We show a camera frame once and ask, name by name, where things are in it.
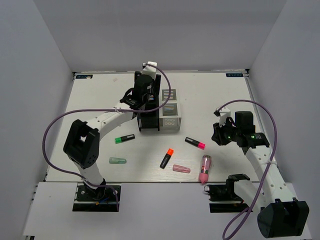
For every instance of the pink translucent case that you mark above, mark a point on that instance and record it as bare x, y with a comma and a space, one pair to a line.
181, 169

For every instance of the orange cap black highlighter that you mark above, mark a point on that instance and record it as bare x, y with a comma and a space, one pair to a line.
166, 158

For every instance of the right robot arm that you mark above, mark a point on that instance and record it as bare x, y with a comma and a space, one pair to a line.
279, 213

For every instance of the left blue corner label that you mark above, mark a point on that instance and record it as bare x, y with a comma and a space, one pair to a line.
84, 76

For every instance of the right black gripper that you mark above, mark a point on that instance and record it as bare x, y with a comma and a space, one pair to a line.
217, 135

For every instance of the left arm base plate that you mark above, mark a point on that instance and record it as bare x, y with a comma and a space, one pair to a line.
85, 201

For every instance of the pink cap black highlighter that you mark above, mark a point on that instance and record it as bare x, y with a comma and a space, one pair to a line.
195, 143

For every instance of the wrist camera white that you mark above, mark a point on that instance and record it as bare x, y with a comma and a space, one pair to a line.
222, 114
149, 69

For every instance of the right blue corner label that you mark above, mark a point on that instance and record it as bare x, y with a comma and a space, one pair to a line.
234, 75

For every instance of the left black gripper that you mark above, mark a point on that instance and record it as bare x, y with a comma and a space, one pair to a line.
154, 82

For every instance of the mint green translucent case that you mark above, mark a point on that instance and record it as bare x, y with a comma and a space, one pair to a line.
118, 161

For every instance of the black slotted organizer box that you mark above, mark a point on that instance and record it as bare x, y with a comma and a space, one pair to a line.
149, 120

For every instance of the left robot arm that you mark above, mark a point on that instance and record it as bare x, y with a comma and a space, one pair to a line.
82, 145

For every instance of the green cap black highlighter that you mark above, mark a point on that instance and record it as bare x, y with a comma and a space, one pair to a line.
123, 139

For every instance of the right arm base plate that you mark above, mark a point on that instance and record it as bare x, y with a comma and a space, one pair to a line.
220, 201

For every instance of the white slotted organizer box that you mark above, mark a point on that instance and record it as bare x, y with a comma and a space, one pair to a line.
170, 114

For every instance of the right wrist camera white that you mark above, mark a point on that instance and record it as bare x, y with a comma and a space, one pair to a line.
222, 114

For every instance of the blue corner label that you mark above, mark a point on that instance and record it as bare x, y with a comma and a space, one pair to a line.
234, 75
84, 76

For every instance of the pink glue bottle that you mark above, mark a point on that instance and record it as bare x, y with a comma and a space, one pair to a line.
206, 163

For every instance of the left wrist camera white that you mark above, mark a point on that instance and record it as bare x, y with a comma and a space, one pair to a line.
149, 69

